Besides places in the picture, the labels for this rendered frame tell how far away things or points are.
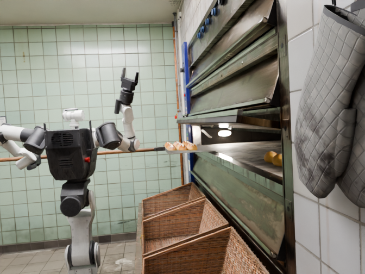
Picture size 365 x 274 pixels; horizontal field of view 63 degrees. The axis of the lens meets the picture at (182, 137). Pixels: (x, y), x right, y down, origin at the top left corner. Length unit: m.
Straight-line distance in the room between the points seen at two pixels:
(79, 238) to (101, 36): 2.47
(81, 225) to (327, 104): 1.66
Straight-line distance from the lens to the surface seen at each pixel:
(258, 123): 1.01
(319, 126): 0.68
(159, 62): 3.71
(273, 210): 1.21
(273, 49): 1.09
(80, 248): 2.04
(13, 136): 2.09
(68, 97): 3.75
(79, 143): 1.75
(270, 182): 1.15
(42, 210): 3.96
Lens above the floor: 1.41
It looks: 3 degrees down
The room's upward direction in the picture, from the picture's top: 3 degrees counter-clockwise
